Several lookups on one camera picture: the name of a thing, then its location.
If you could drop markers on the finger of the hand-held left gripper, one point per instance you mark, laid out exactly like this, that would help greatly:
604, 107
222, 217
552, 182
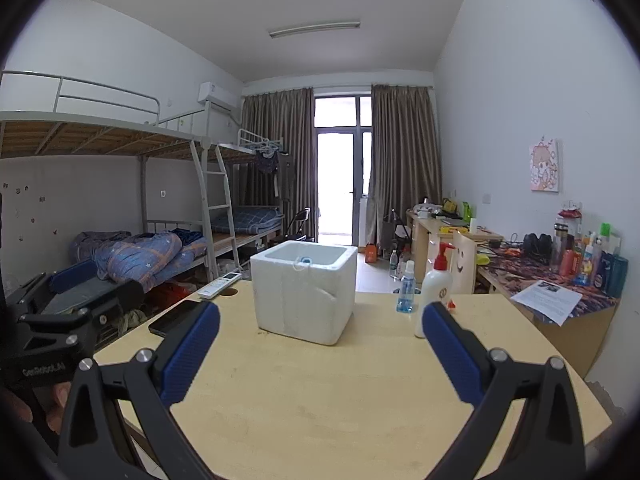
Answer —
75, 276
127, 300

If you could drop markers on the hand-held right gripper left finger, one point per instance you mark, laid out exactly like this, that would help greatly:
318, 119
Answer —
192, 350

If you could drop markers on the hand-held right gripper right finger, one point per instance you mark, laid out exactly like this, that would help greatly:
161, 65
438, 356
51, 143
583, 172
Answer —
450, 355

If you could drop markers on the white foam box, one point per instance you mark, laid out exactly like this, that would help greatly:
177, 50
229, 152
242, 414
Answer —
300, 300

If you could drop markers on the person's left hand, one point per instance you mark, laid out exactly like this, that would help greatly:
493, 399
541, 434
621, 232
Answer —
60, 405

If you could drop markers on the beige shoes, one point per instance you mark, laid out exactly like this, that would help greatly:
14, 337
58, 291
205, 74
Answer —
132, 320

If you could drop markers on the black smartphone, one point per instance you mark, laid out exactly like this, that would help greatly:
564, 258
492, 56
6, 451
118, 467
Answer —
175, 317

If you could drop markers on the grey purple cloth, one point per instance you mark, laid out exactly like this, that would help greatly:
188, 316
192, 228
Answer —
97, 242

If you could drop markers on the blue checkered quilt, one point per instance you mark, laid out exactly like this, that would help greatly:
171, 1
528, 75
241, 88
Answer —
140, 260

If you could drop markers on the red bag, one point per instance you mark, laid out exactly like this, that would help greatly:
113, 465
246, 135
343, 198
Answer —
170, 295

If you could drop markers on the white remote control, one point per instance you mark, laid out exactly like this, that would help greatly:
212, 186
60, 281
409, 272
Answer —
220, 285

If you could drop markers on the white lotion pump bottle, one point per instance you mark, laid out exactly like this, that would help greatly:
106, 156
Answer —
432, 285

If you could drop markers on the small clear spray bottle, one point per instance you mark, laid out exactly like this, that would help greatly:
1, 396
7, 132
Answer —
406, 292

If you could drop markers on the dark blue cloth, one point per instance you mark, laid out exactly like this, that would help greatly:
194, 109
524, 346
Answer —
190, 240

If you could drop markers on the wooden chair with smiley face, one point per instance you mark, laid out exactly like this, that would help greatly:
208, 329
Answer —
465, 265

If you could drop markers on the yellow cloth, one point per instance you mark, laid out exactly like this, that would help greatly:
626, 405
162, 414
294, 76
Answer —
482, 259

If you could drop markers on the plastic water bottle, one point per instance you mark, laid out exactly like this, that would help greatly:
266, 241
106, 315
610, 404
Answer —
394, 262

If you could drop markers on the printed paper sheet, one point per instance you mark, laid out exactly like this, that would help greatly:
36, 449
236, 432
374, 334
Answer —
547, 302

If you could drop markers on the wooden desk with drawers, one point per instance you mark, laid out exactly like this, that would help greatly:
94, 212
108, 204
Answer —
425, 245

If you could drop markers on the yellow box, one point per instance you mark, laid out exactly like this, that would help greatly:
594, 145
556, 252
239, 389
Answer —
452, 229

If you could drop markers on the orange bag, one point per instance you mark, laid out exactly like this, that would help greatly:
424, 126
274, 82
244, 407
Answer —
371, 253

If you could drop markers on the dark bag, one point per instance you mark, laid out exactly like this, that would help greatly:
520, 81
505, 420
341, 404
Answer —
392, 232

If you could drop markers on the black headphones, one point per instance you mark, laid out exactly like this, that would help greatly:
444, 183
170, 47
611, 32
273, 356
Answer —
537, 246

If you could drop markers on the metal bunk bed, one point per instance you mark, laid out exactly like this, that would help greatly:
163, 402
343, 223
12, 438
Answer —
260, 160
100, 137

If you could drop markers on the blue plaid blanket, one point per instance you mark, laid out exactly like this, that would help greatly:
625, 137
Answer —
250, 220

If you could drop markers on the green bag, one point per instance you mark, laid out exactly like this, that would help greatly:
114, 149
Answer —
466, 211

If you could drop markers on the orange bottle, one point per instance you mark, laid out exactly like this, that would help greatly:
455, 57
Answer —
568, 262

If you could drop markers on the yellow figure bottle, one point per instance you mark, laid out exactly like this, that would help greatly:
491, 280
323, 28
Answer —
585, 270

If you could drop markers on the black folding chair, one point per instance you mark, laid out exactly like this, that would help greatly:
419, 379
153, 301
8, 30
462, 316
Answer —
300, 225

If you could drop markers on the dark blue bottle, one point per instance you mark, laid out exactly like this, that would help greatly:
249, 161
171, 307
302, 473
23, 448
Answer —
602, 270

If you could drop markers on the clear bottle with red lid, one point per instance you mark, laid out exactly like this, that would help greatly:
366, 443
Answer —
572, 222

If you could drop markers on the teal bottle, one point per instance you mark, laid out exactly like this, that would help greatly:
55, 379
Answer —
618, 277

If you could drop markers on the white power outlet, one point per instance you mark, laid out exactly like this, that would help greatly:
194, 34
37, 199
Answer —
572, 205

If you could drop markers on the white bottle with green cap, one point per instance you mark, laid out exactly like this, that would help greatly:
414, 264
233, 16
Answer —
605, 237

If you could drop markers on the hanging dark clothes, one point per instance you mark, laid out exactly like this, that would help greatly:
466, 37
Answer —
267, 162

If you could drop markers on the brown curtain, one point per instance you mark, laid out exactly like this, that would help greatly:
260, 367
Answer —
405, 160
277, 160

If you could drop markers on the glass balcony door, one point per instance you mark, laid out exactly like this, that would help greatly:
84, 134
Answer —
342, 180

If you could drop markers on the white air conditioner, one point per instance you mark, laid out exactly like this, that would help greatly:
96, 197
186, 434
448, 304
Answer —
217, 95

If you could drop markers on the ceiling lamp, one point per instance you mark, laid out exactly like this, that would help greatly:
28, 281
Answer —
315, 29

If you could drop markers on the group of small wall stickers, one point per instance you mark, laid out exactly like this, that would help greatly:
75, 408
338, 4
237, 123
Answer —
20, 210

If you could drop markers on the pink wall poster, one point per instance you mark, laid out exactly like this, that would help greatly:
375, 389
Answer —
545, 165

